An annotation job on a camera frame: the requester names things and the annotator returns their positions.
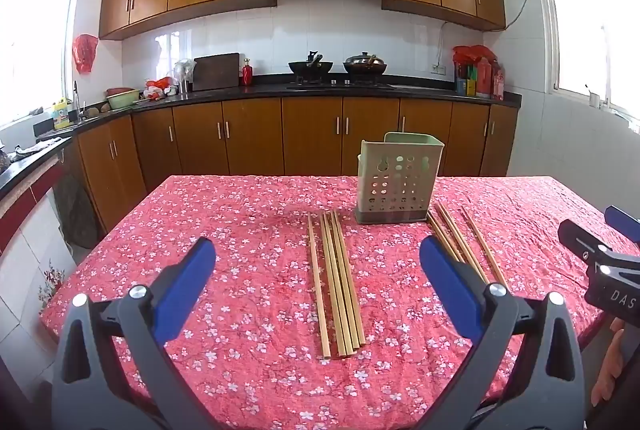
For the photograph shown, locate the green plastic basin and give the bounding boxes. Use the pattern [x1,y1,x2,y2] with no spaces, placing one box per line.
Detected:
[106,89,142,110]

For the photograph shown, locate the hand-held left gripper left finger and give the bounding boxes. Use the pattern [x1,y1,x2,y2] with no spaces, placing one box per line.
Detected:
[50,237,218,430]

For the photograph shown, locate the red bag over condiments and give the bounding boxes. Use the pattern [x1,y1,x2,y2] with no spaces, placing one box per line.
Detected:
[452,44,501,72]

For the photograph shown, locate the red and white plastic bag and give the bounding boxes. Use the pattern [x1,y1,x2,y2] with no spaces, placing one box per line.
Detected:
[144,78,174,102]

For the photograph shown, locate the person's right hand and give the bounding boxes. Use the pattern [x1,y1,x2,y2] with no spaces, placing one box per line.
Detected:
[590,317,627,407]

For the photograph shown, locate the steel faucet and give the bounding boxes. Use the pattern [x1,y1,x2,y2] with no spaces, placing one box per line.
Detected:
[72,80,86,121]

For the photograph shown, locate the colourful condiment box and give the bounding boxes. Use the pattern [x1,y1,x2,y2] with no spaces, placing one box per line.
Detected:
[455,63,479,96]

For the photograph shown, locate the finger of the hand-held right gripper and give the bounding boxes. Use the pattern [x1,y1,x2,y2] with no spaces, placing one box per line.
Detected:
[604,205,640,243]
[557,219,616,267]

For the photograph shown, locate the black gas stove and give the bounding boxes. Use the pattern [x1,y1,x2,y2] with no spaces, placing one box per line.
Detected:
[286,78,396,92]

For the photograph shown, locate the green perforated utensil holder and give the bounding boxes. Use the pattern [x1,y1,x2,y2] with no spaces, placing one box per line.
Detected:
[355,131,445,225]

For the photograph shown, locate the dark wooden cutting board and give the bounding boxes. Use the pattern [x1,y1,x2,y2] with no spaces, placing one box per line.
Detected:
[192,53,241,92]

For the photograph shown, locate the wooden lower kitchen cabinets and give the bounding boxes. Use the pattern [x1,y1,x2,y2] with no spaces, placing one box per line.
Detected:
[65,96,519,236]

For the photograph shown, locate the white wall cable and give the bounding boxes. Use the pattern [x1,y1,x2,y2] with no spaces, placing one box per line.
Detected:
[435,21,449,66]

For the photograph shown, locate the dark hanging cloth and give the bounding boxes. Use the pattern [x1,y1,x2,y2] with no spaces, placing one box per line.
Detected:
[52,173,99,249]

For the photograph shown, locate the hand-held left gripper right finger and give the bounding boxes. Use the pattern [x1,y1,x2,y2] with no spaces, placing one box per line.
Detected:
[419,235,587,430]

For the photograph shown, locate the wok with steel lid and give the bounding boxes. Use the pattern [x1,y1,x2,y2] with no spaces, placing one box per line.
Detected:
[343,52,388,76]

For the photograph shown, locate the yellow detergent bottle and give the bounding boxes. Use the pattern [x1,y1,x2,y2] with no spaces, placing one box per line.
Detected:
[52,98,74,130]

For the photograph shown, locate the window with white frame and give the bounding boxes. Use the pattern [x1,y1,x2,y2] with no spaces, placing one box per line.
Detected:
[0,0,82,127]
[532,0,640,122]

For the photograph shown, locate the grey rag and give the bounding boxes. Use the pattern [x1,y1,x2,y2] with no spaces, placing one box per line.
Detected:
[15,137,62,159]

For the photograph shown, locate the red floral tablecloth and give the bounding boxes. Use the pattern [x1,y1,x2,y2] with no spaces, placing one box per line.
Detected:
[39,174,640,430]

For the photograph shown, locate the black kitchen countertop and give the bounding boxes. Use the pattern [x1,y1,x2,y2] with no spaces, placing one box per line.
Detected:
[0,73,522,201]

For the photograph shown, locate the hanging red plastic bag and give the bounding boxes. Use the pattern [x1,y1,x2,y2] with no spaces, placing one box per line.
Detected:
[73,34,99,74]

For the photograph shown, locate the black wok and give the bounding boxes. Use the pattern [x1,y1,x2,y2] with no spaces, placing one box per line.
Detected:
[288,51,334,76]

